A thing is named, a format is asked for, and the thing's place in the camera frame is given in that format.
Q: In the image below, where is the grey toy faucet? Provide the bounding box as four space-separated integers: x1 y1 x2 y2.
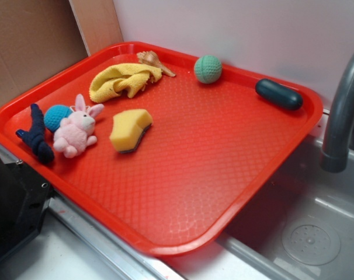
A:
320 54 354 173

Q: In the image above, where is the brown seashell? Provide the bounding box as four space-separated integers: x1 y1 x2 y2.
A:
136 51 176 77

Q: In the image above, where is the pink plush bunny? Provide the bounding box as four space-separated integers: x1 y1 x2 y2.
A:
53 94 105 158

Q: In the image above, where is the yellow sponge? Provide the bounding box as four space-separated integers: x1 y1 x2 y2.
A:
109 108 153 153

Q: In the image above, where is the grey plastic sink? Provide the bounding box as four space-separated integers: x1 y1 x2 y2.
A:
166 114 354 279

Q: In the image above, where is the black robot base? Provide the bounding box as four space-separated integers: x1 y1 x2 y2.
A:
0 157 51 263

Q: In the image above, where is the red plastic tray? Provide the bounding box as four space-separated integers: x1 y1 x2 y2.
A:
0 42 323 256

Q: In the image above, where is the dark green capsule object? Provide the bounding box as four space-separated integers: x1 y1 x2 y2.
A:
255 79 303 111

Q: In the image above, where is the brown cardboard panel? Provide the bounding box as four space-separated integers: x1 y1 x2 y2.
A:
0 1 123 107

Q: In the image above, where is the navy knotted rope toy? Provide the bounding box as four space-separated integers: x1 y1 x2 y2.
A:
16 103 54 165

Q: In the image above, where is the yellow cloth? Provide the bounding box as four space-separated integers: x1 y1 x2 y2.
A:
89 63 162 103

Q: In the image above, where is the blue textured ball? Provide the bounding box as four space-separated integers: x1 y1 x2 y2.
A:
44 104 72 133

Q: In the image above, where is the green textured ball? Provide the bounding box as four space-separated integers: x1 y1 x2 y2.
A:
194 55 223 84

